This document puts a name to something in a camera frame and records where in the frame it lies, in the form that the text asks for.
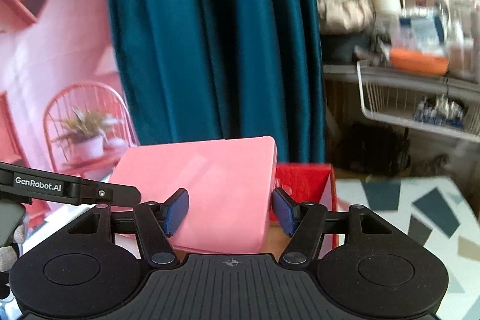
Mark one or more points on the white wire basket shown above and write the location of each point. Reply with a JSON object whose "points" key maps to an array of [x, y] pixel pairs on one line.
{"points": [[393, 97]]}

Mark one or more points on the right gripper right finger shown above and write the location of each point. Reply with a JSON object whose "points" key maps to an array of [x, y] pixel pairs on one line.
{"points": [[303, 224]]}

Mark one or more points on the patterned geometric tablecloth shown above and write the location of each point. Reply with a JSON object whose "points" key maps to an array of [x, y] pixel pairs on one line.
{"points": [[434, 213]]}

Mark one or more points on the pink box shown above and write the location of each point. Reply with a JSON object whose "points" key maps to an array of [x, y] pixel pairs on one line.
{"points": [[229, 184]]}

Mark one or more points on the pink room backdrop poster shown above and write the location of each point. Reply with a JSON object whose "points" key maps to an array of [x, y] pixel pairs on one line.
{"points": [[62, 104]]}

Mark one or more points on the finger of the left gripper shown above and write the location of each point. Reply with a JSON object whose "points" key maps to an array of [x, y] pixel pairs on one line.
{"points": [[23, 185]]}

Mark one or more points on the orange dish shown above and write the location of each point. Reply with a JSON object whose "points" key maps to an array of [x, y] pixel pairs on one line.
{"points": [[416, 62]]}

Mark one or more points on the red strawberry cardboard box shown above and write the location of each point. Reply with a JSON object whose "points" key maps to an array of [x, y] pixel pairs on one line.
{"points": [[303, 183]]}

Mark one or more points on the beige bag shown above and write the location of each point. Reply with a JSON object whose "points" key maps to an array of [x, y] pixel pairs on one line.
{"points": [[341, 17]]}

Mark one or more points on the teal curtain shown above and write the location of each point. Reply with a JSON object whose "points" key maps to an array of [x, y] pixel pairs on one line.
{"points": [[223, 69]]}

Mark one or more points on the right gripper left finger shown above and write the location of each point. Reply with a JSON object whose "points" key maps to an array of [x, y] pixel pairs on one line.
{"points": [[156, 223]]}

